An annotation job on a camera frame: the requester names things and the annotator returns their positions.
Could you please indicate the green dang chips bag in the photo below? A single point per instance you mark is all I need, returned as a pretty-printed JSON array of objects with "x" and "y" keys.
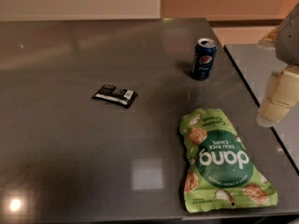
[{"x": 221, "y": 174}]

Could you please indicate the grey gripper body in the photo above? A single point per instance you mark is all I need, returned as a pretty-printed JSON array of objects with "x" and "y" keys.
[{"x": 289, "y": 39}]

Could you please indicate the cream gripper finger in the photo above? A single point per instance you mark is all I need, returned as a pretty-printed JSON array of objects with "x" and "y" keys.
[
  {"x": 269, "y": 40},
  {"x": 281, "y": 94}
]

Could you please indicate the blue pepsi can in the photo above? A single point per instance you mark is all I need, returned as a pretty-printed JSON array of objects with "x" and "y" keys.
[{"x": 204, "y": 55}]

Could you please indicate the black snack bar wrapper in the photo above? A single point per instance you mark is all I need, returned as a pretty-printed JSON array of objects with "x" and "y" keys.
[{"x": 115, "y": 95}]

